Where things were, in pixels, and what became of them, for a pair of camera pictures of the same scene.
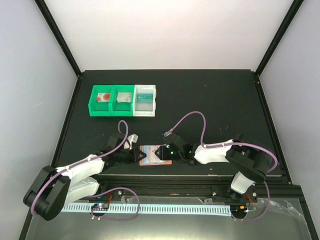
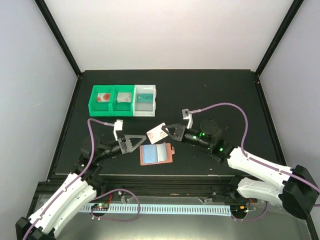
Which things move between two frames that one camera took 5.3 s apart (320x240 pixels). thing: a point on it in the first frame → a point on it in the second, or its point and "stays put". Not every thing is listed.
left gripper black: x=135 y=158 → x=128 y=142
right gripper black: x=163 y=155 → x=179 y=132
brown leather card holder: x=151 y=158 stays put
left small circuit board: x=99 y=206 stays put
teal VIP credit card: x=145 y=97 stays put
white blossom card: x=125 y=97 stays put
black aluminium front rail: x=274 y=188 stays put
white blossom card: x=151 y=157 → x=157 y=133
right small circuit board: x=238 y=210 stays put
